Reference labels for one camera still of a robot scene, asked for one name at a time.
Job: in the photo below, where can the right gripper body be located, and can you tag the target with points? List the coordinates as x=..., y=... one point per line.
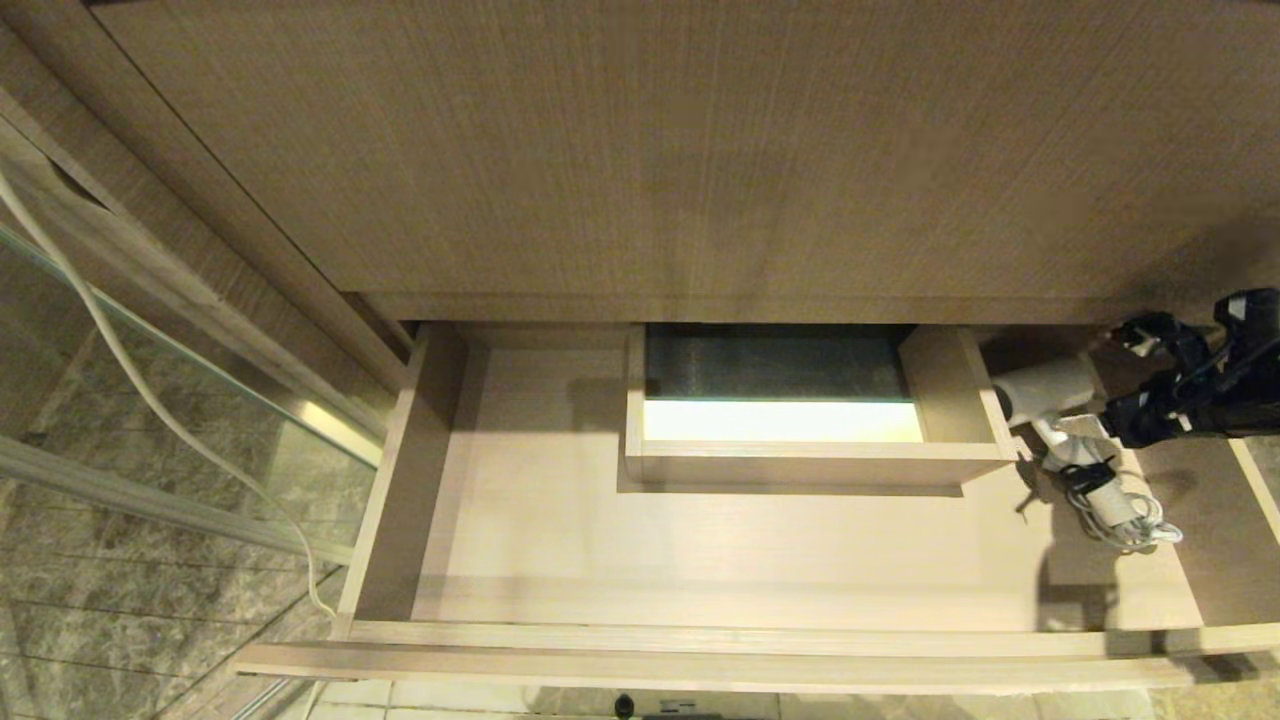
x=1165, y=415

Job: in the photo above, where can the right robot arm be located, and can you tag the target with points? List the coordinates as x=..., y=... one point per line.
x=1250, y=350

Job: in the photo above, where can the wooden drawer cutout box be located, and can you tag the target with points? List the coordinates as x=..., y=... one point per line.
x=800, y=462

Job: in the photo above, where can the light wooden drawer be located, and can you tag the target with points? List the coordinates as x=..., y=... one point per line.
x=560, y=560

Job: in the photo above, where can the wooden vanity cabinet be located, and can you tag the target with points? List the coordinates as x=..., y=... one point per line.
x=700, y=150

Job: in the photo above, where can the glass shower panel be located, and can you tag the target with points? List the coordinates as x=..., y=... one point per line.
x=150, y=400

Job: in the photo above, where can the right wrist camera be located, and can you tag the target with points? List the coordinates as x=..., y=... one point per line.
x=1180, y=350

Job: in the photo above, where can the metal shower frame rail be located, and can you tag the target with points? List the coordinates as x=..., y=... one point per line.
x=150, y=498

